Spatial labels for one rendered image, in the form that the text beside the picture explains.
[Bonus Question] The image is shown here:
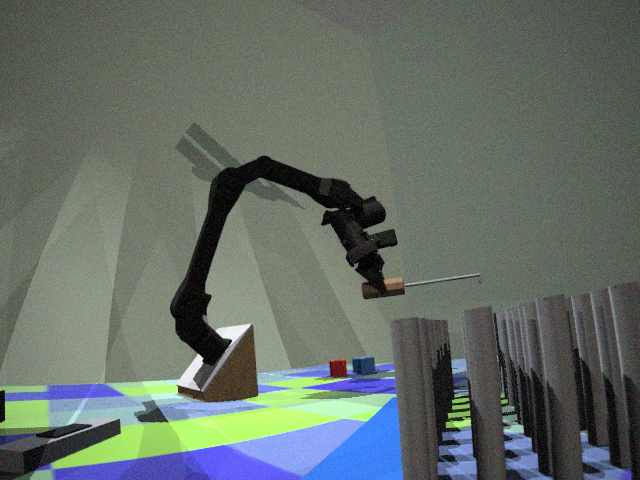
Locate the blue cube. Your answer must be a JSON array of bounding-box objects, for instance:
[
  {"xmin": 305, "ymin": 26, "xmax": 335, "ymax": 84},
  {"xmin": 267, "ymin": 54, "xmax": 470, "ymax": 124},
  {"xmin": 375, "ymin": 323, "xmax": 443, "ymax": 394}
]
[{"xmin": 352, "ymin": 357, "xmax": 375, "ymax": 374}]

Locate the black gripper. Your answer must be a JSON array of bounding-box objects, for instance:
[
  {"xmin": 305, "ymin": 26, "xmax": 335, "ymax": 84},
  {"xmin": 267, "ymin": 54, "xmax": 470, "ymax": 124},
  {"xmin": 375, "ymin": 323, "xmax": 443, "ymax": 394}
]
[{"xmin": 340, "ymin": 226, "xmax": 387, "ymax": 293}]

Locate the red cube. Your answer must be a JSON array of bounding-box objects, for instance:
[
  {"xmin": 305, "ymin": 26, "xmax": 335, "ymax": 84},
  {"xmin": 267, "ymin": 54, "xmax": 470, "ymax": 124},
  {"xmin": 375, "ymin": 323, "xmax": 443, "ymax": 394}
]
[{"xmin": 330, "ymin": 360, "xmax": 347, "ymax": 377}]

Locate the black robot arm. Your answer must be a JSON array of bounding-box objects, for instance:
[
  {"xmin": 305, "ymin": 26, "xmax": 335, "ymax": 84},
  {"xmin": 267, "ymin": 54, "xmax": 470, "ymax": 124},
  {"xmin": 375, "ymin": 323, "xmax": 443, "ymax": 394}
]
[{"xmin": 170, "ymin": 155, "xmax": 386, "ymax": 366}]

